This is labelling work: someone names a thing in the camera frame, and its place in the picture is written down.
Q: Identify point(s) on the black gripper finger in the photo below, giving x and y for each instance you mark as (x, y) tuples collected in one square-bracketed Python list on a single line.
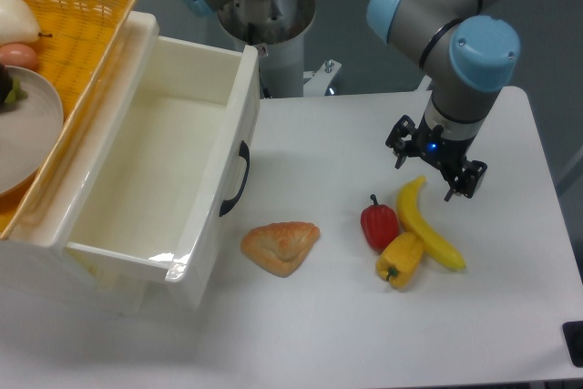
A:
[(401, 140), (465, 179)]

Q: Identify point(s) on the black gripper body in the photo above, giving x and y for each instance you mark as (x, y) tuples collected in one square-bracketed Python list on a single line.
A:
[(446, 155)]

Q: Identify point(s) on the triangle bread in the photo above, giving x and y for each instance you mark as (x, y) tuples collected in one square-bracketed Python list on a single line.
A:
[(280, 248)]

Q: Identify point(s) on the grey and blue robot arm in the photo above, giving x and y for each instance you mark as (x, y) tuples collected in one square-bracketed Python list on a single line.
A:
[(470, 58)]

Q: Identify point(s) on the yellow banana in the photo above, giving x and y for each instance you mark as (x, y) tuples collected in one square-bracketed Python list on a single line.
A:
[(412, 220)]

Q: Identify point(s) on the red bell pepper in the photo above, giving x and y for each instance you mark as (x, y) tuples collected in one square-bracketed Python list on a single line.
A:
[(379, 224)]

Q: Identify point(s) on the yellow bell pepper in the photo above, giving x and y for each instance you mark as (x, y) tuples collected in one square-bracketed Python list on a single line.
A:
[(399, 261)]

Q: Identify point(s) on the black object at table edge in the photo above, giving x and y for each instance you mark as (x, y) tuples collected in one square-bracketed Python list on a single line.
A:
[(573, 334)]

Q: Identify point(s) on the white plastic drawer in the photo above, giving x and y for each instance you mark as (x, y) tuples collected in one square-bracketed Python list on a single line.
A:
[(136, 198)]

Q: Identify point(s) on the yellow woven basket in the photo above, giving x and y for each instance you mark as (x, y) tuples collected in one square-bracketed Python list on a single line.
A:
[(83, 35)]

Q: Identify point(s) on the grey plate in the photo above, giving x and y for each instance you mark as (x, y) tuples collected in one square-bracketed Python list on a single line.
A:
[(30, 128)]

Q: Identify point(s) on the pink peach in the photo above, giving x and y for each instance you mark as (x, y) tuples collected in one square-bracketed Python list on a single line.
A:
[(19, 55)]

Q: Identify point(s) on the dark eggplant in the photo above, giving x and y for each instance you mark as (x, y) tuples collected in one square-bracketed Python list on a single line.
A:
[(10, 88)]

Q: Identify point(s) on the black drawer handle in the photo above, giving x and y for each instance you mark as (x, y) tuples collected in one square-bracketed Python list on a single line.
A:
[(239, 184)]

